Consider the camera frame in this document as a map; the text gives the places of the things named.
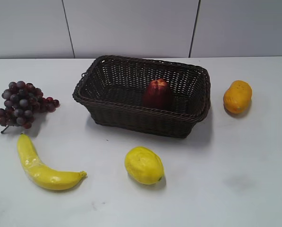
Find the red apple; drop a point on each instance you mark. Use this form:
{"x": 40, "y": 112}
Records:
{"x": 158, "y": 95}

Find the black woven basket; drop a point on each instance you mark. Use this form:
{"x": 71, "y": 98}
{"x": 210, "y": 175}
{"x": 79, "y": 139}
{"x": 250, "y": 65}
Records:
{"x": 113, "y": 87}

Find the yellow lemon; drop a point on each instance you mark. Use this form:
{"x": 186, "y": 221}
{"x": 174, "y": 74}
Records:
{"x": 144, "y": 166}

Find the orange fruit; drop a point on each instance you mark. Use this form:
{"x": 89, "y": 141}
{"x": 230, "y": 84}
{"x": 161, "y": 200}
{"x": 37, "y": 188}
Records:
{"x": 237, "y": 98}

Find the yellow banana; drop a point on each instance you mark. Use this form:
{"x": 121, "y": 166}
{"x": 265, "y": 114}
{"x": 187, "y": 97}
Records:
{"x": 41, "y": 174}

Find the purple grape bunch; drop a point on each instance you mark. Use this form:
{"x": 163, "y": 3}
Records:
{"x": 22, "y": 101}

